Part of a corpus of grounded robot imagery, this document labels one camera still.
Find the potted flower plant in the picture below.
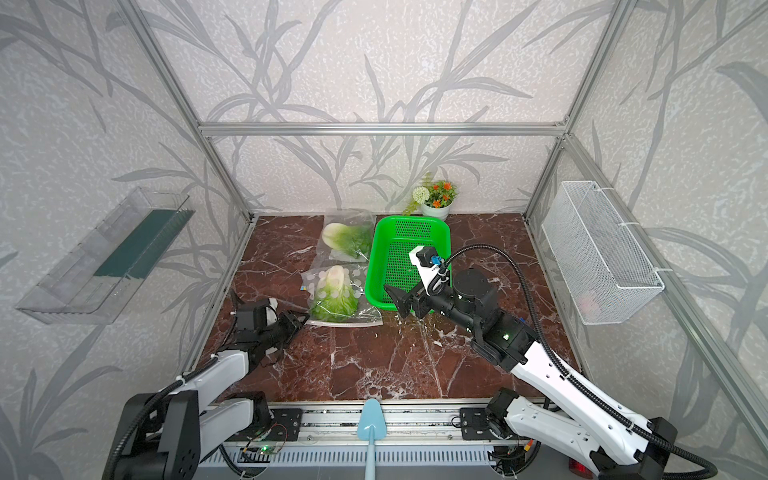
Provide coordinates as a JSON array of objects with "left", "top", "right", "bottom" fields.
[{"left": 403, "top": 172, "right": 458, "bottom": 220}]

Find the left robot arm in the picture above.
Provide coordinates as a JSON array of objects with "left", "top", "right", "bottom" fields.
[{"left": 102, "top": 299, "right": 310, "bottom": 479}]

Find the chinese cabbage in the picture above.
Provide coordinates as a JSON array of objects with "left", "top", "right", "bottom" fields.
[
  {"left": 321, "top": 223, "right": 373, "bottom": 260},
  {"left": 310, "top": 265, "right": 358, "bottom": 323}
]

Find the aluminium frame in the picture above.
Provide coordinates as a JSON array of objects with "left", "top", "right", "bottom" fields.
[{"left": 108, "top": 1, "right": 767, "bottom": 450}]

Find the clear plastic wall shelf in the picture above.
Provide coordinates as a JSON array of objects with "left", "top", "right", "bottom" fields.
[{"left": 16, "top": 187, "right": 195, "bottom": 325}]

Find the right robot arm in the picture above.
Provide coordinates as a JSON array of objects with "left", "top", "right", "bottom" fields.
[{"left": 383, "top": 246, "right": 718, "bottom": 479}]

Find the circuit board with wires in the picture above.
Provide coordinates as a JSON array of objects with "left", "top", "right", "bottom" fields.
[{"left": 238, "top": 423, "right": 289, "bottom": 463}]

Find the clear zip-top bag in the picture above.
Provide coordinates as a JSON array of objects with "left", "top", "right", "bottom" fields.
[
  {"left": 301, "top": 263, "right": 383, "bottom": 327},
  {"left": 312, "top": 209, "right": 376, "bottom": 268}
]

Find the light blue shovel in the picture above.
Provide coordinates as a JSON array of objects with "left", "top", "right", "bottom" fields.
[{"left": 357, "top": 398, "right": 387, "bottom": 480}]

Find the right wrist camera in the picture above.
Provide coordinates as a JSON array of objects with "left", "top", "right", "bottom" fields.
[{"left": 409, "top": 246, "right": 449, "bottom": 296}]

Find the white wire basket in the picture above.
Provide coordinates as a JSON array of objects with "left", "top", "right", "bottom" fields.
[{"left": 542, "top": 181, "right": 665, "bottom": 326}]

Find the green plastic basket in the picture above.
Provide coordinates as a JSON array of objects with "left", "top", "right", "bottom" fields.
[{"left": 364, "top": 216, "right": 451, "bottom": 311}]

